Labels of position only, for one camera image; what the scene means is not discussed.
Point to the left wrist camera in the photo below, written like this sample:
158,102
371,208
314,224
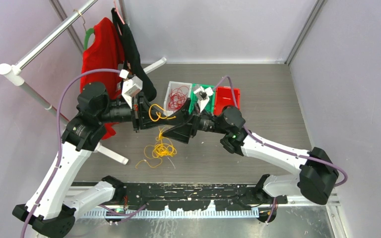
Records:
132,85

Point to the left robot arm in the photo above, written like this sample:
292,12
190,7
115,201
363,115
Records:
48,211

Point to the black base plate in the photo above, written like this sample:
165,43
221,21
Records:
190,197

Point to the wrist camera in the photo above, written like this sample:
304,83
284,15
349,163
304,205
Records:
132,85
203,96

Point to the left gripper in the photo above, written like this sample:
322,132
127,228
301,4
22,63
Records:
144,121

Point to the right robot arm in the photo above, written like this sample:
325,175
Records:
310,173

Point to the white plastic bin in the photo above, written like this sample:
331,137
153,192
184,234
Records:
176,95

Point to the green plastic bin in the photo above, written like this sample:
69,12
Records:
209,108

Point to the red shirt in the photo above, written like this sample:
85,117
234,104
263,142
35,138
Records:
106,52

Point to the red plastic bin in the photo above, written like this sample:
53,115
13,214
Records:
223,98

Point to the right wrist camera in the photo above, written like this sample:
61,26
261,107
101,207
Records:
203,96

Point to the black shirt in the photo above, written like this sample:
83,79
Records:
132,56

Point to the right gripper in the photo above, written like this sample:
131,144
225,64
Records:
182,133

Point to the green hanger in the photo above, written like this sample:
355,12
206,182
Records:
87,36

